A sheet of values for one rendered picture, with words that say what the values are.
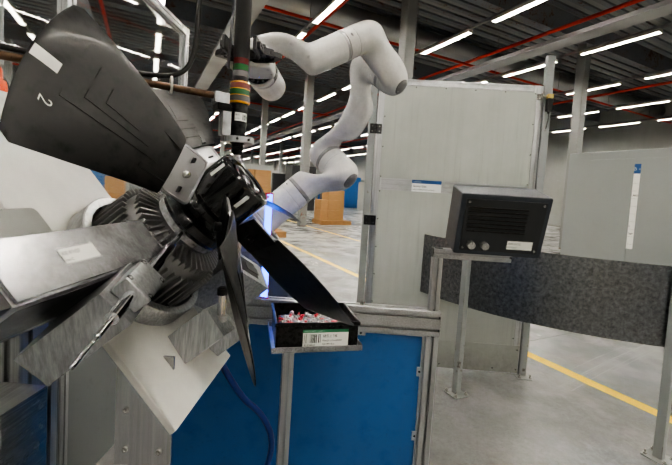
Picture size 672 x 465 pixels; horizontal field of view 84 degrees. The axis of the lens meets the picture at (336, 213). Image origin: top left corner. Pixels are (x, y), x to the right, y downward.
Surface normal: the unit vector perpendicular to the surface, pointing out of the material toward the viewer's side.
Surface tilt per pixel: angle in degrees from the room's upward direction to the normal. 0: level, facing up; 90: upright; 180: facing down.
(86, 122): 85
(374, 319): 90
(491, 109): 91
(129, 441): 90
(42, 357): 102
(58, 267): 50
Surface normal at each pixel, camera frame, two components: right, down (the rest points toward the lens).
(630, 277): -0.34, 0.04
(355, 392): -0.04, 0.06
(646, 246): -0.89, -0.03
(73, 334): 0.13, 0.28
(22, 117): 0.95, -0.04
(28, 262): 0.80, -0.59
